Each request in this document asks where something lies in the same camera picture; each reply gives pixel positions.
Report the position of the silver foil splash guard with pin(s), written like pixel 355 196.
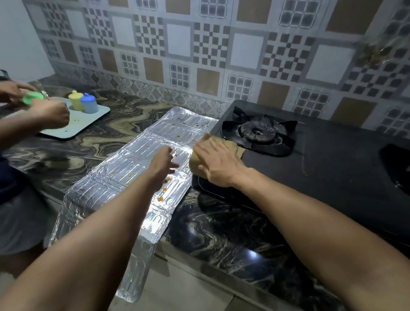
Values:
pixel 141 184

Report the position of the brown cleaning cloth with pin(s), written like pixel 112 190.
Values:
pixel 205 157

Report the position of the person's left hand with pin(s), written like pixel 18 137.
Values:
pixel 161 164

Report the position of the blue lidded container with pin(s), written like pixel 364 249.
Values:
pixel 89 103

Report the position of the person's right hand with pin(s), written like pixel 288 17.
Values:
pixel 219 163

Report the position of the yellow lidded container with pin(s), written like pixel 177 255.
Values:
pixel 76 100

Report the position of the person's right forearm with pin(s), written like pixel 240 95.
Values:
pixel 333 243

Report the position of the green lidded container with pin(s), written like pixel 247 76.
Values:
pixel 33 98

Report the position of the person's left fingers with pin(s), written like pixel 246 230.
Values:
pixel 169 157

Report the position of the light blue tray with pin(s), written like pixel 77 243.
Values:
pixel 78 119

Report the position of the person's left forearm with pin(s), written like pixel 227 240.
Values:
pixel 83 256

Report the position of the black gas stove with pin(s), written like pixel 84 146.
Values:
pixel 322 168

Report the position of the person's right thumb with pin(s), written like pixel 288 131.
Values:
pixel 206 174

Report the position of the black burner grate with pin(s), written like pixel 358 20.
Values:
pixel 258 133
pixel 406 170

